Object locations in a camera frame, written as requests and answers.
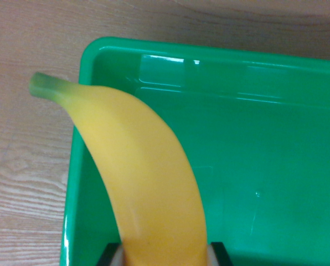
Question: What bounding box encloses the green plastic bin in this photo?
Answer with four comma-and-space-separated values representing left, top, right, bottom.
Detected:
59, 37, 330, 266

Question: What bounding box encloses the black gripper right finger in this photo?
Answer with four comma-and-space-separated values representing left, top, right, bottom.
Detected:
208, 242, 234, 266

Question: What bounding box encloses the yellow banana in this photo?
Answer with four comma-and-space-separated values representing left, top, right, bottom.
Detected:
28, 72, 210, 266

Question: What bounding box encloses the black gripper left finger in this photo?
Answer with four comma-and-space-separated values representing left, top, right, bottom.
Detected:
96, 243, 127, 266

